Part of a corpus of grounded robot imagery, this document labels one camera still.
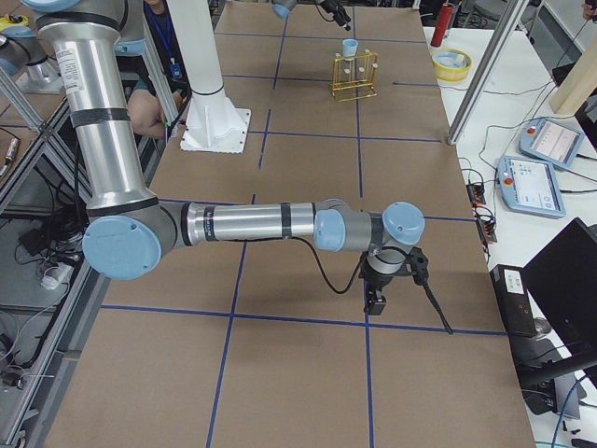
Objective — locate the black monitor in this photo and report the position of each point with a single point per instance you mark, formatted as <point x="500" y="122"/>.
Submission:
<point x="561" y="279"/>

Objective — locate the wooden board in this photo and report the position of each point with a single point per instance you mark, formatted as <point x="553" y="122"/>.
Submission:
<point x="578" y="85"/>

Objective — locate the white cylinder in bowl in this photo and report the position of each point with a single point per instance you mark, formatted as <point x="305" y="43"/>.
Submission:
<point x="460" y="60"/>

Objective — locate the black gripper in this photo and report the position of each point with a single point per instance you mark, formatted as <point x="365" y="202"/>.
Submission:
<point x="332" y="6"/>
<point x="377" y="282"/>

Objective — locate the yellow rimmed bowl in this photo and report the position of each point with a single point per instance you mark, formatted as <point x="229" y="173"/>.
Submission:
<point x="445" y="70"/>

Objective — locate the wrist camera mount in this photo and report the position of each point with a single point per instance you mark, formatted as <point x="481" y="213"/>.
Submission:
<point x="418" y="263"/>

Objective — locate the gold wire cup holder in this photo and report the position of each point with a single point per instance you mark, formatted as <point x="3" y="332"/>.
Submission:
<point x="353" y="77"/>

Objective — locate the black computer box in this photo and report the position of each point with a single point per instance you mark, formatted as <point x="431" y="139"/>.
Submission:
<point x="513" y="301"/>

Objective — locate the orange black connector strip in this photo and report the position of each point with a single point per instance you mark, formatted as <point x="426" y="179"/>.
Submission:
<point x="484" y="216"/>

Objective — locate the teach pendant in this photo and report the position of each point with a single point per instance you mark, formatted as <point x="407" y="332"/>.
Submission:
<point x="530" y="187"/>
<point x="551" y="141"/>

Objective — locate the red thermos bottle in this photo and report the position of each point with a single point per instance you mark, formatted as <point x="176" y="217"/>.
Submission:
<point x="443" y="20"/>

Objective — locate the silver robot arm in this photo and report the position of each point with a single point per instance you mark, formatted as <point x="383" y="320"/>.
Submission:
<point x="131" y="230"/>
<point x="283" y="8"/>

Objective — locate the light blue cup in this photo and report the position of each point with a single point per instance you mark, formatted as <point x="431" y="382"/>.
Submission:
<point x="349" y="48"/>

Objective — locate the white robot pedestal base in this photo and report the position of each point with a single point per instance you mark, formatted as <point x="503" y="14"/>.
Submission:
<point x="213" y="123"/>

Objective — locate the far teach pendant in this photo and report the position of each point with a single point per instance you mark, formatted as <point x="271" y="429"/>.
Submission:
<point x="551" y="141"/>

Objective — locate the near teach pendant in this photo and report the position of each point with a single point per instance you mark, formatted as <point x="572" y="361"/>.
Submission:
<point x="530" y="187"/>

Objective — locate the aluminium frame post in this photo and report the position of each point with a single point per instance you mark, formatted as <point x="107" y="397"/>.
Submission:
<point x="500" y="37"/>

